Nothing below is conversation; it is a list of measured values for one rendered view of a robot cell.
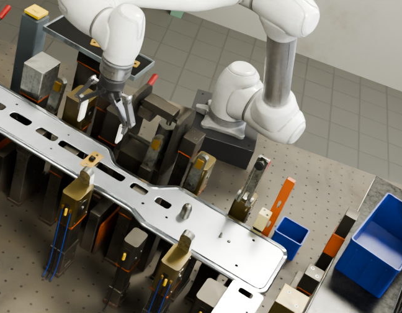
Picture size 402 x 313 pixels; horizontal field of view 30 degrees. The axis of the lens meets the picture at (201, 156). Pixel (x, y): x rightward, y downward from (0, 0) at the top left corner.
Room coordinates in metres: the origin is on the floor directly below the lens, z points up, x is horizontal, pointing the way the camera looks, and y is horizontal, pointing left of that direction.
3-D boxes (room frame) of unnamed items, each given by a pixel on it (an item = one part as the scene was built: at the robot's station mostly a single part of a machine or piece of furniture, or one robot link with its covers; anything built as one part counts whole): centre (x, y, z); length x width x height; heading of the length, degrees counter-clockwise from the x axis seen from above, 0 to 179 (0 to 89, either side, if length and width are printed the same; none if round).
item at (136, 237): (1.48, 0.09, 0.84); 0.10 x 0.05 x 0.29; 167
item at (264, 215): (1.72, -0.25, 0.88); 0.04 x 0.04 x 0.37; 77
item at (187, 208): (1.64, -0.02, 1.02); 0.03 x 0.03 x 0.07
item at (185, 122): (1.90, 0.17, 0.95); 0.18 x 0.13 x 0.49; 77
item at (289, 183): (1.74, -0.28, 0.95); 0.03 x 0.01 x 0.50; 77
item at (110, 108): (1.94, 0.30, 0.89); 0.12 x 0.07 x 0.38; 167
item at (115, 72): (1.72, 0.31, 1.37); 0.09 x 0.09 x 0.06
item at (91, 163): (1.72, 0.31, 1.01); 0.08 x 0.04 x 0.01; 166
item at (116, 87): (1.72, 0.31, 1.29); 0.08 x 0.07 x 0.09; 77
